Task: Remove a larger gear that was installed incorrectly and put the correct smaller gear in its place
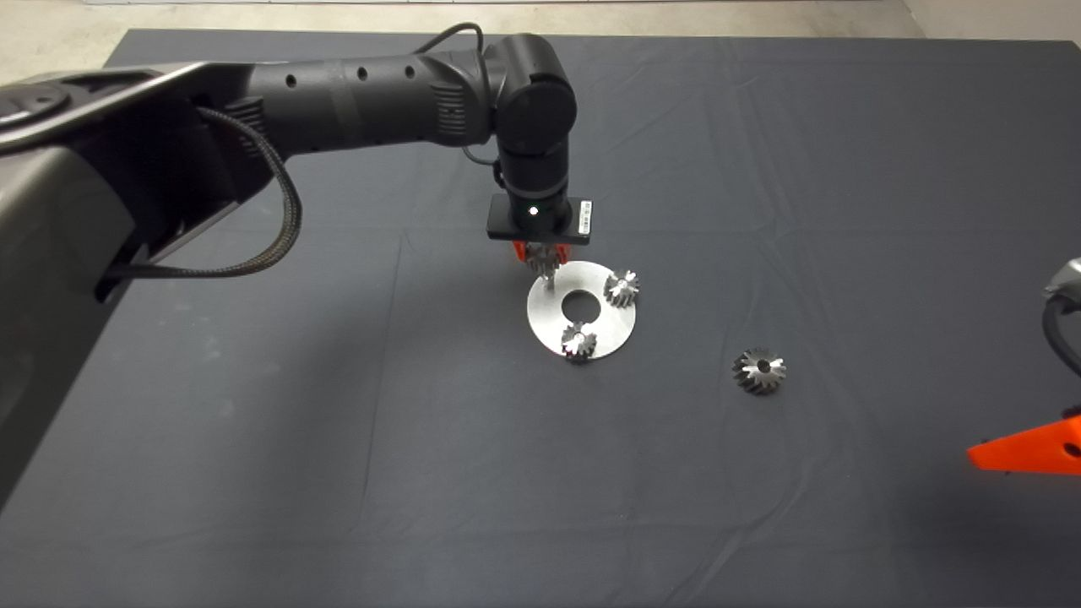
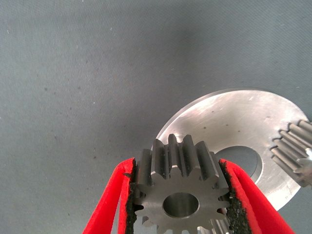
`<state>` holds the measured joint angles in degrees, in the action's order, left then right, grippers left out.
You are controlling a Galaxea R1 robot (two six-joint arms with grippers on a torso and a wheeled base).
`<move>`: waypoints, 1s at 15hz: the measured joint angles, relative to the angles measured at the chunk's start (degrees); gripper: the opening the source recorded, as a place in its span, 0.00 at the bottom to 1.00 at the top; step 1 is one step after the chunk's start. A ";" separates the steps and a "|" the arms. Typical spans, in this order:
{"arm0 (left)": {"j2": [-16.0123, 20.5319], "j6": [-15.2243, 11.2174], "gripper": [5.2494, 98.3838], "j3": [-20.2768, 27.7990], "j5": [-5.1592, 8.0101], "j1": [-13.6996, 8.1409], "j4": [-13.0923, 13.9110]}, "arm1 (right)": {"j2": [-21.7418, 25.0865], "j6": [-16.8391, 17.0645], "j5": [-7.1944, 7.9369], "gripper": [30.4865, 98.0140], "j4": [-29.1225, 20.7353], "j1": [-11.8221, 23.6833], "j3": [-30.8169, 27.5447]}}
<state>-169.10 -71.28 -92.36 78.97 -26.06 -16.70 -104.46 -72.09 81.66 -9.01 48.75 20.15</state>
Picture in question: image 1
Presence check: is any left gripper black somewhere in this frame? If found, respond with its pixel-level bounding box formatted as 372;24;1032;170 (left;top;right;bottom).
486;194;594;264

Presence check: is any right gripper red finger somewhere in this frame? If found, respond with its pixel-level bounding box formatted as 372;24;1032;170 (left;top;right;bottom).
968;411;1081;475

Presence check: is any large steel gear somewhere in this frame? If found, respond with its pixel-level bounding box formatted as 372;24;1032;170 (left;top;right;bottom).
731;346;788;395

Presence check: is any small steel gear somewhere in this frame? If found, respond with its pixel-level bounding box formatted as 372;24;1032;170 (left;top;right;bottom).
604;269;641;308
560;323;599;364

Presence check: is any round metal plate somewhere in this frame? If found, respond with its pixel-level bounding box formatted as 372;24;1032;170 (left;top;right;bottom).
526;260;637;361

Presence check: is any dark grey table cloth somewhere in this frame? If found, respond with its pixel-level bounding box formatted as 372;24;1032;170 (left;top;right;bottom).
0;25;1081;608

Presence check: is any right grey camera box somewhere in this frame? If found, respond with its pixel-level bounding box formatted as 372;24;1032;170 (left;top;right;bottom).
1046;258;1081;301

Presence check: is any left thin black camera cable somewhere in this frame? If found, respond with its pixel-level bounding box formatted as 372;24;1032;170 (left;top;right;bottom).
414;23;508;191

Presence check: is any left thick braided cable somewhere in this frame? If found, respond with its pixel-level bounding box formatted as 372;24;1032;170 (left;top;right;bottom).
110;106;303;280

